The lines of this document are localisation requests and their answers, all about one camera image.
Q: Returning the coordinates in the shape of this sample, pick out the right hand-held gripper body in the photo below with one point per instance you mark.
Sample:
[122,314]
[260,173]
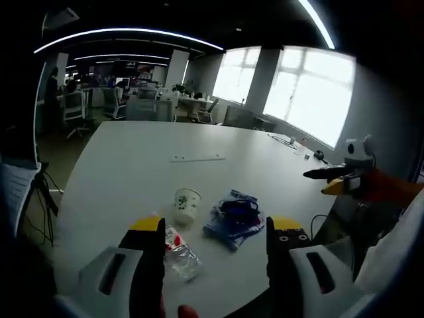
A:
[357,155]

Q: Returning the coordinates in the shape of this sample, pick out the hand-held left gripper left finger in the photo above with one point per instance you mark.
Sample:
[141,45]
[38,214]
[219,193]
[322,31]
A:
[145,265]

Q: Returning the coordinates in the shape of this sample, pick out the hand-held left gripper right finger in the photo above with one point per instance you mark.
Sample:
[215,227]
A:
[285,265]

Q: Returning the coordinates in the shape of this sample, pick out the clear plastic bottle red label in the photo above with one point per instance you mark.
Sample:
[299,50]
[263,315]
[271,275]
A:
[182,255]

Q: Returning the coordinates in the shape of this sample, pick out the white floral paper cup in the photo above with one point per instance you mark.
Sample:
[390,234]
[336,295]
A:
[186,205]

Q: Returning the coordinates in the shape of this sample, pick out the person's right hand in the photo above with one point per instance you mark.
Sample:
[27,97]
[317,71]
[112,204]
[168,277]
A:
[387,185]

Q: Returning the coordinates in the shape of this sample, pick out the person's left hand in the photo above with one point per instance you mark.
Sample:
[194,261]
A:
[187,311]

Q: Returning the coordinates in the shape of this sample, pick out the small black device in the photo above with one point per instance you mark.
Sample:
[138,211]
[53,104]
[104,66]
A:
[319,155]

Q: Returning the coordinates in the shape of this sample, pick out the large window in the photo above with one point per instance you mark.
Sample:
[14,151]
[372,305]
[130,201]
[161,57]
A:
[236,74]
[308,96]

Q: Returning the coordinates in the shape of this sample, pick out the low grey cabinet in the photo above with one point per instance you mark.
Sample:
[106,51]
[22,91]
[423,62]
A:
[248,118]

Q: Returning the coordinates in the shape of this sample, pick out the white flat strip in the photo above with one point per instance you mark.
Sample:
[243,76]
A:
[198,157]

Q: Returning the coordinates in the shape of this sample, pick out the white table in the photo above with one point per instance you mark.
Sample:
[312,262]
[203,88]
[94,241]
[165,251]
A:
[185,139]

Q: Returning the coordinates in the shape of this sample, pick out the white office chair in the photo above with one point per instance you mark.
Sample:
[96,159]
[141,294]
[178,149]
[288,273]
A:
[207,111]
[74,109]
[114,104]

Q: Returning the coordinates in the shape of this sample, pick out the pale chair back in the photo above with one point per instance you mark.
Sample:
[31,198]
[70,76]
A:
[16,192]

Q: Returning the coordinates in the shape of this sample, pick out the grey desk partition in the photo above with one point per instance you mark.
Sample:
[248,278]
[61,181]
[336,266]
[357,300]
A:
[150,110]

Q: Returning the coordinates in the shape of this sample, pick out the green potted plant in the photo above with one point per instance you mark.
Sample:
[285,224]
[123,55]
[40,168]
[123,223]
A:
[179,87]

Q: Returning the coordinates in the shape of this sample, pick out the curved ceiling light strip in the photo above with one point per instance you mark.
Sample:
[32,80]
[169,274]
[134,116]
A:
[126,33]

